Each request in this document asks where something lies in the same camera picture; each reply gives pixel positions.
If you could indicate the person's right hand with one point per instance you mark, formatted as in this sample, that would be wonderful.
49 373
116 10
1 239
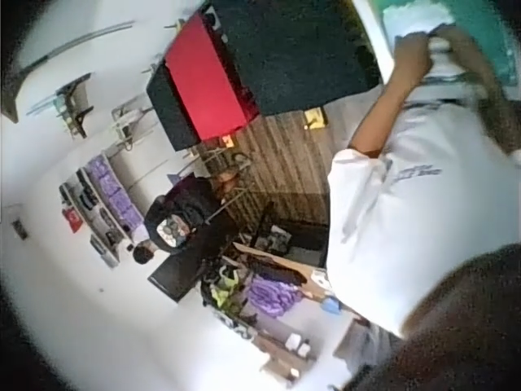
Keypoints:
454 40

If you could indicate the yellow small object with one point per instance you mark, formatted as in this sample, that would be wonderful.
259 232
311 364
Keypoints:
315 119

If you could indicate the white shelf with purple items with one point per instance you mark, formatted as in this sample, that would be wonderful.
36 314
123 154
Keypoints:
102 203

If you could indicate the white paper sheet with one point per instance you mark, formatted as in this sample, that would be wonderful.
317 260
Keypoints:
419 18

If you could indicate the black desk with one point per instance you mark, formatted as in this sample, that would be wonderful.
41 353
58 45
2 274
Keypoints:
175 275

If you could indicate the wall bracket shelf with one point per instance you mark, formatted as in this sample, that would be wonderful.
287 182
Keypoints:
71 106

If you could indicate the cluttered table with clothes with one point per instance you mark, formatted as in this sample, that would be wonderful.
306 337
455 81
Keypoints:
260 297

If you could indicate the white work table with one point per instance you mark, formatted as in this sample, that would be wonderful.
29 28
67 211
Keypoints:
372 28

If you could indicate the dark carpet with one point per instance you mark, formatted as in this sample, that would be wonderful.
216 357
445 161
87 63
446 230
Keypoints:
293 53

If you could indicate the white cloth with dark stripes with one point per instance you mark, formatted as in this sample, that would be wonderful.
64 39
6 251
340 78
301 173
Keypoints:
452 77

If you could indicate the person's left fingers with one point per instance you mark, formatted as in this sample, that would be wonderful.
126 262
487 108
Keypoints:
425 42

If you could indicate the metal wall rod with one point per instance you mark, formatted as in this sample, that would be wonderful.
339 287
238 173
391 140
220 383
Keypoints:
73 42

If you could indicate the person's left hand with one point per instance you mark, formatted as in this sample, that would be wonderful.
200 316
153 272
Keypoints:
411 57

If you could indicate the red cabinet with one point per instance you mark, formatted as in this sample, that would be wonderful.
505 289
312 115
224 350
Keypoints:
207 77

